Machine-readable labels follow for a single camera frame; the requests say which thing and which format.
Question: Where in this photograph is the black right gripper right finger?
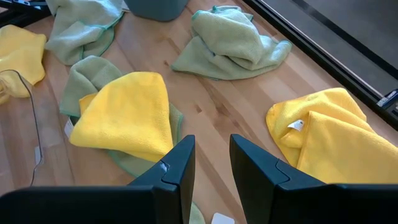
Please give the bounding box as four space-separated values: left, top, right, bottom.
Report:
229 133 326 224

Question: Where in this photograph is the black frame corner bracket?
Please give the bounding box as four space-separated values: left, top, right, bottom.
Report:
376 89 398 118

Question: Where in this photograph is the small white label piece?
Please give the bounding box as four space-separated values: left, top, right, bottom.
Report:
211 212 236 224

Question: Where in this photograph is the gray basket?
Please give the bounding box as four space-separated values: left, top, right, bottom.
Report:
123 0 190 22

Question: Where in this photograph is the green microfiber towel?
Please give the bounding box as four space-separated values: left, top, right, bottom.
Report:
170 5 293 81
58 55 206 224
45 0 125 66

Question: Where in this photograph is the black aluminium table frame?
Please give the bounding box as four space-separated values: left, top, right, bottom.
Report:
242 0 398 131

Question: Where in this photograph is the clear plastic basket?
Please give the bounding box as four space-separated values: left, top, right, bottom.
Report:
0 68 44 187

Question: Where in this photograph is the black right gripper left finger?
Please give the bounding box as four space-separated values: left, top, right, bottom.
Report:
129 134 196 224

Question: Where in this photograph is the yellow microfiber towel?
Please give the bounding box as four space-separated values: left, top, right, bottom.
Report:
0 24 47 105
68 71 174 163
266 87 398 185

